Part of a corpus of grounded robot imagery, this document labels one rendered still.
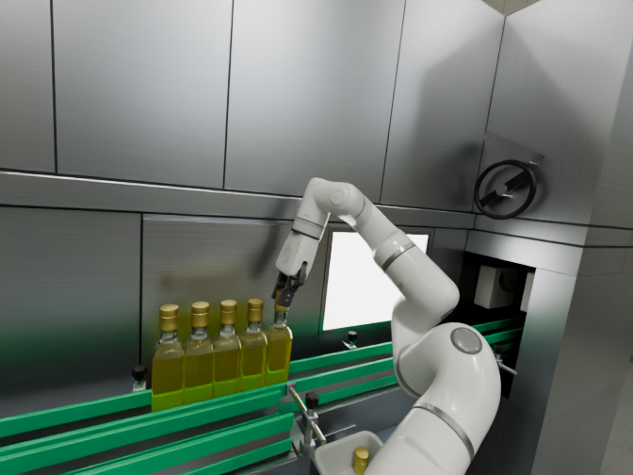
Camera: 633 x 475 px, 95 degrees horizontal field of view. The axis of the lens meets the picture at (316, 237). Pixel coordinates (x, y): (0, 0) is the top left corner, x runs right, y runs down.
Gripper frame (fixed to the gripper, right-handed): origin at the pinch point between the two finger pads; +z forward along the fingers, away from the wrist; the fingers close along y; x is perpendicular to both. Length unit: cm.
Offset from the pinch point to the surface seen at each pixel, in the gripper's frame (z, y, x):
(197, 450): 26.5, 14.5, -11.7
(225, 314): 6.4, 2.4, -12.0
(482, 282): -23, -15, 95
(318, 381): 17.7, 4.3, 15.7
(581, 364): -7, 20, 109
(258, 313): 4.7, 2.7, -5.2
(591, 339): -16, 20, 109
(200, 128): -29.6, -13.8, -28.6
